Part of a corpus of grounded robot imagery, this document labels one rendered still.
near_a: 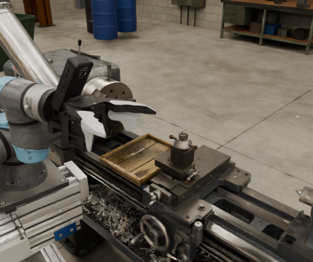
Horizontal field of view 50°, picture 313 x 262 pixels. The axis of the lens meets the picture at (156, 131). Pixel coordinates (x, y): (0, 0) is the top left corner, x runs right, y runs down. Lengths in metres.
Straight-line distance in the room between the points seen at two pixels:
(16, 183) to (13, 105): 0.46
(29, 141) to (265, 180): 2.66
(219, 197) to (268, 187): 1.59
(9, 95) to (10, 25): 0.24
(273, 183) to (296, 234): 1.87
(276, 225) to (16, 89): 1.15
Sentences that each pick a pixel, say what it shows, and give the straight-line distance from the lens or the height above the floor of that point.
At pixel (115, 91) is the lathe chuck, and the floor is 1.18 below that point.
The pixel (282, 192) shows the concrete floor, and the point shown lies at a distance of 3.12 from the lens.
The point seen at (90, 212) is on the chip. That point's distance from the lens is 1.90.
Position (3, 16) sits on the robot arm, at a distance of 0.94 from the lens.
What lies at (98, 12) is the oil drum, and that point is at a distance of 8.14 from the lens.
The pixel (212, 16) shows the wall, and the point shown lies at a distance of 9.42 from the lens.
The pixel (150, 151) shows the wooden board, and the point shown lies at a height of 0.88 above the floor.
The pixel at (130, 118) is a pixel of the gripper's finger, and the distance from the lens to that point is 0.65.
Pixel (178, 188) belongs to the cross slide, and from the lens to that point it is 1.41.
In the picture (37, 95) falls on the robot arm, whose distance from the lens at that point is 0.69.
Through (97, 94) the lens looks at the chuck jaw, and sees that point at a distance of 1.71.
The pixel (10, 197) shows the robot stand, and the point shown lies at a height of 1.16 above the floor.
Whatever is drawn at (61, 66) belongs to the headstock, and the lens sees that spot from 2.02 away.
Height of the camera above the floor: 1.83
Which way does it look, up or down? 28 degrees down
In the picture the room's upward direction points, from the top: straight up
